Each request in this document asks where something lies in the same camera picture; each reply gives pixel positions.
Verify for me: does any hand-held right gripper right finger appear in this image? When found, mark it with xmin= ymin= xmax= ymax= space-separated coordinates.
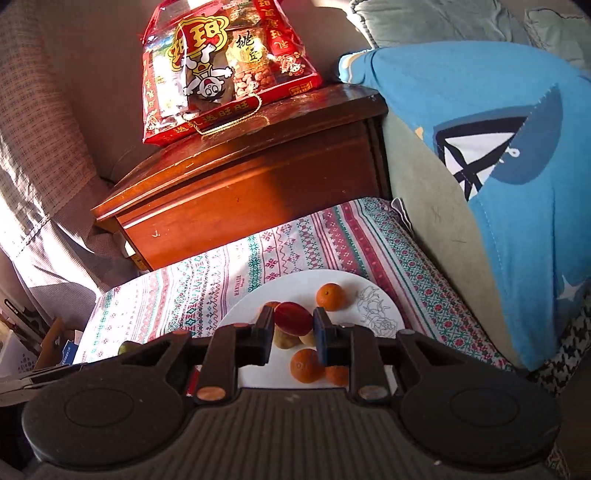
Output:
xmin=312 ymin=307 xmax=467 ymax=401

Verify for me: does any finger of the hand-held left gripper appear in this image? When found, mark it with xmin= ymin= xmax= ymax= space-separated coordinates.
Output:
xmin=0 ymin=363 xmax=88 ymax=407

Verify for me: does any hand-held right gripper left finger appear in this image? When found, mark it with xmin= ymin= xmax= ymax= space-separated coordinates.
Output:
xmin=117 ymin=305 xmax=276 ymax=402

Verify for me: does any orange tangerine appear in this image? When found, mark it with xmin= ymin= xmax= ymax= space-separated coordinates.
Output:
xmin=316 ymin=283 xmax=345 ymax=311
xmin=325 ymin=364 xmax=350 ymax=387
xmin=289 ymin=348 xmax=325 ymax=384

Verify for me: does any white floral plate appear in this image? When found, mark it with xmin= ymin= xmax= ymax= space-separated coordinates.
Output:
xmin=216 ymin=270 xmax=406 ymax=388

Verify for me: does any white perforated basket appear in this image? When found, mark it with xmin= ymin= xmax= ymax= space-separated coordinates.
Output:
xmin=0 ymin=330 xmax=38 ymax=377

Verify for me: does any patterned striped tablecloth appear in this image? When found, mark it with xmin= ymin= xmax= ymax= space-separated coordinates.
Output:
xmin=74 ymin=196 xmax=515 ymax=393

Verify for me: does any brown wooden nightstand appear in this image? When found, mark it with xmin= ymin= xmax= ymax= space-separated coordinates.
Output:
xmin=91 ymin=83 xmax=393 ymax=272

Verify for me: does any blue printed quilt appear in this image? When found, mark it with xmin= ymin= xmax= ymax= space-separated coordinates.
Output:
xmin=337 ymin=41 xmax=591 ymax=370

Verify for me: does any grey checked curtain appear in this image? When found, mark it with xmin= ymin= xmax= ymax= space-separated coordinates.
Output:
xmin=0 ymin=0 xmax=153 ymax=324

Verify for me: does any houndstooth cloth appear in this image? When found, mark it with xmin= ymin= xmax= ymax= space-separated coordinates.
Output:
xmin=526 ymin=305 xmax=591 ymax=398

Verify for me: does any red snack bag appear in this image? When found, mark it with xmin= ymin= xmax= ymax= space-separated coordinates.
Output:
xmin=141 ymin=0 xmax=324 ymax=146

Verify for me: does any grey-green quilted cushion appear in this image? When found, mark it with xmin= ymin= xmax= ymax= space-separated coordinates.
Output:
xmin=348 ymin=0 xmax=532 ymax=49
xmin=524 ymin=7 xmax=591 ymax=70

